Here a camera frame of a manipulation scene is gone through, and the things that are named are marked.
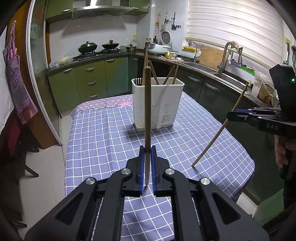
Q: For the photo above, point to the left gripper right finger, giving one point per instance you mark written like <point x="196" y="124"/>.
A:
<point x="167" y="182"/>

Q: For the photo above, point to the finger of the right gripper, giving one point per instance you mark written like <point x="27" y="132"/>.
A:
<point x="238" y="118"/>
<point x="240" y="111"/>

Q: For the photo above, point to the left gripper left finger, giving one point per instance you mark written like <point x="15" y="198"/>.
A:
<point x="127" y="182"/>

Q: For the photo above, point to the dark wooden chopstick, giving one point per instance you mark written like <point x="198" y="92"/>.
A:
<point x="247" y="86"/>

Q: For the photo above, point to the brown chopstick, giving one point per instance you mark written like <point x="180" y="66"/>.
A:
<point x="147" y="115"/>

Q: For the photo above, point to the steel kitchen sink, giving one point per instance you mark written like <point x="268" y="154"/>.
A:
<point x="214" y="74"/>

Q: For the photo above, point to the green kitchen cabinets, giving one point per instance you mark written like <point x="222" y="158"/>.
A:
<point x="92" y="80"/>

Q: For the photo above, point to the person's right hand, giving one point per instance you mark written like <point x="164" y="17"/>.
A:
<point x="280" y="151"/>

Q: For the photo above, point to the plastic bag with food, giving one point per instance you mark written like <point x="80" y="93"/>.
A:
<point x="263" y="89"/>

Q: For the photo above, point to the steel sink faucet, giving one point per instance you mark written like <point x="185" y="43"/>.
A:
<point x="229" y="49"/>

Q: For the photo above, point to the wooden cutting board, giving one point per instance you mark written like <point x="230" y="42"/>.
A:
<point x="211" y="57"/>

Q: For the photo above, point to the white plastic utensil holder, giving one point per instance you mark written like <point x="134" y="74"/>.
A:
<point x="165" y="101"/>

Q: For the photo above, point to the yellow dish rack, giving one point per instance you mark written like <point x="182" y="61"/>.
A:
<point x="190" y="49"/>

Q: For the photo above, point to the white window blind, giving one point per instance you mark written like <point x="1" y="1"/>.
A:
<point x="255" y="25"/>

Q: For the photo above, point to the slanted chopstick in holder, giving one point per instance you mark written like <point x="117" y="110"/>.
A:
<point x="153" y="72"/>

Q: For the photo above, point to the black fork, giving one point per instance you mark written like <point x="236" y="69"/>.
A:
<point x="138" y="81"/>

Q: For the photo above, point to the tall chopstick in holder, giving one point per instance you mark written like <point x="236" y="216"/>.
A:
<point x="145" y="63"/>

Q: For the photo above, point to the white rice cooker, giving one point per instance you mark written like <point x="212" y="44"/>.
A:
<point x="157" y="49"/>

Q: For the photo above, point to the small steel pot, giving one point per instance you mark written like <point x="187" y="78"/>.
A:
<point x="131" y="48"/>

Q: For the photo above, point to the gas stove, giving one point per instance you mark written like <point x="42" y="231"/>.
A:
<point x="96" y="54"/>

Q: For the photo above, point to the black wok with lid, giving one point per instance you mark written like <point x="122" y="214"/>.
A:
<point x="87" y="47"/>

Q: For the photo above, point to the range hood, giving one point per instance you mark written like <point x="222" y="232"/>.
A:
<point x="94" y="8"/>

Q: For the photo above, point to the glass sliding door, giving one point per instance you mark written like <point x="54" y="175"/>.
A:
<point x="46" y="123"/>

